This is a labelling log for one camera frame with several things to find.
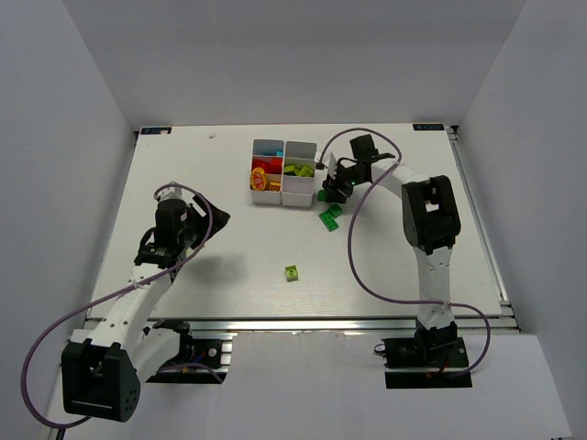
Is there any green L-shaped lego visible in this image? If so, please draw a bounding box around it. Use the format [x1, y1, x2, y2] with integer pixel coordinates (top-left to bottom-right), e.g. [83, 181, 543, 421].
[328, 204, 343, 218]

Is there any yellow flower lego brick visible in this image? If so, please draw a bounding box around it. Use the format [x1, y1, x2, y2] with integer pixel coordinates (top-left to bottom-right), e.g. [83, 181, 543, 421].
[249, 167, 268, 192]

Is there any blue table label right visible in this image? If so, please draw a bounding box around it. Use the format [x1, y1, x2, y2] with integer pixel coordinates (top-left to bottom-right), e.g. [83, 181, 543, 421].
[412, 123, 445, 131]

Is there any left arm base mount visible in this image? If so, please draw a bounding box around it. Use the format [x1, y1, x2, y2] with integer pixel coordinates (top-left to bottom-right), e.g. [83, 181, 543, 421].
[132, 320, 231, 384]

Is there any aluminium rail front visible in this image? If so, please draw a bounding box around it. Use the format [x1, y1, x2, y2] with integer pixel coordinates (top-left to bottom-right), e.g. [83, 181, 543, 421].
[148, 318, 415, 333]

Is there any red lego brick spare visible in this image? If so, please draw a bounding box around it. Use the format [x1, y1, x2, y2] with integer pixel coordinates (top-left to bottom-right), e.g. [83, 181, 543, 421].
[269, 158, 282, 174]

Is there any blue table label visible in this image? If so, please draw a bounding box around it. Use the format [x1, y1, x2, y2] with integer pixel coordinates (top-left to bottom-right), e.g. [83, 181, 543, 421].
[139, 126, 172, 136]
[412, 123, 445, 131]

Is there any red lego brick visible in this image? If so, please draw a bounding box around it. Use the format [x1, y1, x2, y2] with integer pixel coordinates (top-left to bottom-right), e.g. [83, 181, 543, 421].
[251, 157, 272, 173]

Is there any white right divided container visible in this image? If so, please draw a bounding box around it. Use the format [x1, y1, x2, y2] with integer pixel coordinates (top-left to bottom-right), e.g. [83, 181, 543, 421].
[281, 141, 317, 208]

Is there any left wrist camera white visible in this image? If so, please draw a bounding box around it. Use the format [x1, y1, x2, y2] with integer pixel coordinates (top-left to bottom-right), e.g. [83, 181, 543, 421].
[153, 181, 183, 203]

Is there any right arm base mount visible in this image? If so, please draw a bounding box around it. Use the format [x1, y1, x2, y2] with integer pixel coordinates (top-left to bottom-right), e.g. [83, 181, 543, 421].
[373, 329, 472, 390]

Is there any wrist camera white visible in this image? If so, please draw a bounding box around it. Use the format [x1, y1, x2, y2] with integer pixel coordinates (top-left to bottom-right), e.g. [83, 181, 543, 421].
[316, 152, 338, 179]
[153, 181, 183, 203]

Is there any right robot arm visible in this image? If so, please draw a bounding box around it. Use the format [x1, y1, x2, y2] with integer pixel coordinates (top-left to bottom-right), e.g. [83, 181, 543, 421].
[316, 128, 461, 348]

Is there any blue table label left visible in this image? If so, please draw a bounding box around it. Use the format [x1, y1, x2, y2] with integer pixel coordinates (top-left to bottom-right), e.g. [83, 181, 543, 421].
[139, 126, 172, 136]

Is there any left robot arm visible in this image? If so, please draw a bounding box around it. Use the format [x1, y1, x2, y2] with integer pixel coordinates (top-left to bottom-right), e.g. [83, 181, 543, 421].
[61, 192, 230, 422]

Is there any teal rounded lego brick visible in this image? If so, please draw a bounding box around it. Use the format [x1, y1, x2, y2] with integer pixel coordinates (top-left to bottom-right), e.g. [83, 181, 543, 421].
[252, 139, 282, 157]

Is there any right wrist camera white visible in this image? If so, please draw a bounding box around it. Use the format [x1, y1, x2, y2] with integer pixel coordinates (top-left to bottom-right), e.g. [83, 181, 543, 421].
[316, 152, 338, 179]

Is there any lime lego brick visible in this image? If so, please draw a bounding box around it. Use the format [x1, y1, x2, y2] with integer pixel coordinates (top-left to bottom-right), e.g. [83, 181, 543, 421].
[284, 265, 299, 282]

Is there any olive green lego brick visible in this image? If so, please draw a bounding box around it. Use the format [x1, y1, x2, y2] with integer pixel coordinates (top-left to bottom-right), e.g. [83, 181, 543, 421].
[283, 165, 299, 176]

